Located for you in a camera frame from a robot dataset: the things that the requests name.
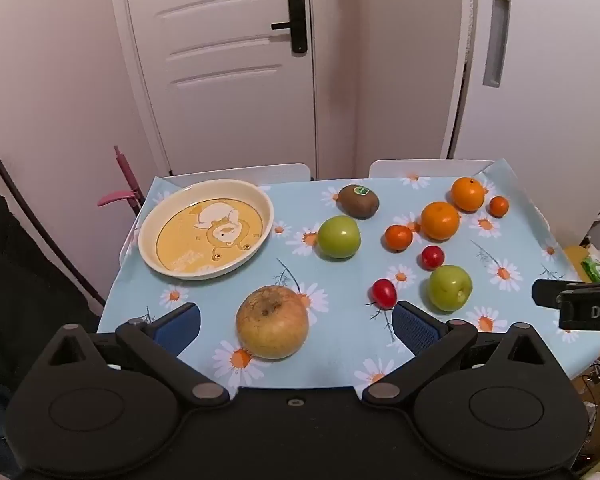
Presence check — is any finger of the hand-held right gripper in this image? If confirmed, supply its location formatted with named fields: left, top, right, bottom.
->
left=532, top=279, right=600, bottom=331

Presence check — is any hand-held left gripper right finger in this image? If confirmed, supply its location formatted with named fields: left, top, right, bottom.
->
left=361, top=301, right=556, bottom=408

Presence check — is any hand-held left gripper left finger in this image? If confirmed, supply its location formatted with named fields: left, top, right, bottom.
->
left=44, top=302, right=231, bottom=408

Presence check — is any red cherry tomato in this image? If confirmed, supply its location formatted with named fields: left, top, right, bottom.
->
left=371, top=278, right=398, bottom=309
left=420, top=245, right=446, bottom=271

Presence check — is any green apple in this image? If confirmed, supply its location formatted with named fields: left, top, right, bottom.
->
left=427, top=264, right=473, bottom=312
left=317, top=215, right=361, bottom=260

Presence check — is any cream plate with yellow cartoon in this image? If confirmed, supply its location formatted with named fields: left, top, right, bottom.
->
left=138, top=179, right=274, bottom=281

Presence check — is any yellow apple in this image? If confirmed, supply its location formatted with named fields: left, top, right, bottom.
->
left=235, top=285, right=310, bottom=360

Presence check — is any large orange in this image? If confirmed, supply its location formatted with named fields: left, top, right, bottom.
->
left=450, top=176, right=486, bottom=213
left=420, top=201, right=461, bottom=241

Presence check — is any yellow cardboard box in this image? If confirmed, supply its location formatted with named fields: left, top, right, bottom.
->
left=562, top=245, right=600, bottom=283

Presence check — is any blue daisy print tablecloth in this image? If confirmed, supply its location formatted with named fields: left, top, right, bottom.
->
left=96, top=158, right=600, bottom=391

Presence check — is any brown kiwi with green sticker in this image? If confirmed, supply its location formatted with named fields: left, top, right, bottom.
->
left=336, top=184, right=380, bottom=220

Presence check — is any white chair back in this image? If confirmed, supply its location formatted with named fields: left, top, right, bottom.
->
left=368, top=159, right=496, bottom=179
left=167, top=162, right=312, bottom=186

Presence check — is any dark cloth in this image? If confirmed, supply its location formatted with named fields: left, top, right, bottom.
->
left=0, top=182, right=103, bottom=480

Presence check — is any white sliding closet door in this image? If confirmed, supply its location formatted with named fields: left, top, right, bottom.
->
left=450, top=0, right=600, bottom=241

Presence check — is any white panelled door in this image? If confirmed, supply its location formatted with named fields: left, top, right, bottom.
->
left=107, top=0, right=316, bottom=176

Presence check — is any black cable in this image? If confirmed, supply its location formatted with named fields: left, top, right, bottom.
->
left=0, top=119, right=106, bottom=306

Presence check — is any grey recessed door handle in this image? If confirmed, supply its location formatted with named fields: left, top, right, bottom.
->
left=483, top=0, right=511, bottom=87

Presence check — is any black door lock handle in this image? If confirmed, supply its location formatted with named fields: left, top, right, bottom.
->
left=271, top=0, right=309, bottom=54

